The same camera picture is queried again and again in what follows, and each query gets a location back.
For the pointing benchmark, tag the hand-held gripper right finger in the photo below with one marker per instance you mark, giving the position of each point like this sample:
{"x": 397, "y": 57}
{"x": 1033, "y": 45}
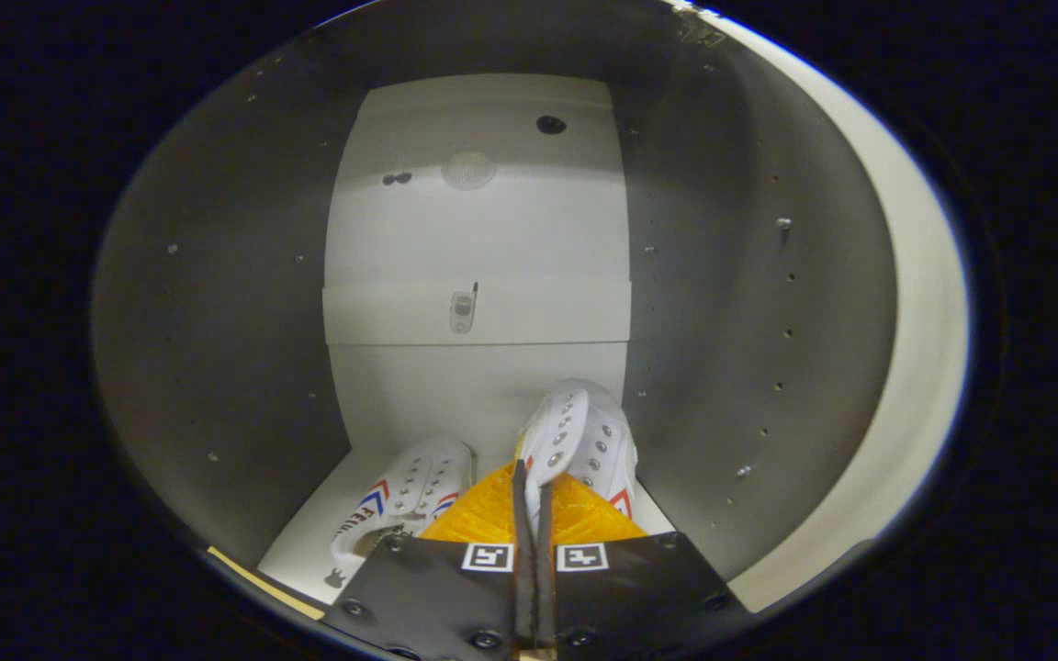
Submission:
{"x": 545, "y": 560}

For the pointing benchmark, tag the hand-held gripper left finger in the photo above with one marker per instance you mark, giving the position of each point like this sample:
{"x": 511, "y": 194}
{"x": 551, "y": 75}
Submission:
{"x": 520, "y": 551}

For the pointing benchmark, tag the white shoe red blue print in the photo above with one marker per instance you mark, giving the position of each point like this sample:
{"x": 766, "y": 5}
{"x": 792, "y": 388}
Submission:
{"x": 419, "y": 487}
{"x": 579, "y": 431}

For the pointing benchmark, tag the grey shoe cabinet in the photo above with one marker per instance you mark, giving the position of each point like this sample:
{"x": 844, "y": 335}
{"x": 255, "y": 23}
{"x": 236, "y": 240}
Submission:
{"x": 235, "y": 321}

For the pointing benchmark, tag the white shoe cabinet door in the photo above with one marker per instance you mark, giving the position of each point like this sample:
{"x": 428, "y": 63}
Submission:
{"x": 924, "y": 367}

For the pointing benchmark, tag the white cabinet shelf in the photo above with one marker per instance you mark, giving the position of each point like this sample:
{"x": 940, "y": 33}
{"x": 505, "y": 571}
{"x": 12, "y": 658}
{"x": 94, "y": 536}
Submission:
{"x": 318, "y": 542}

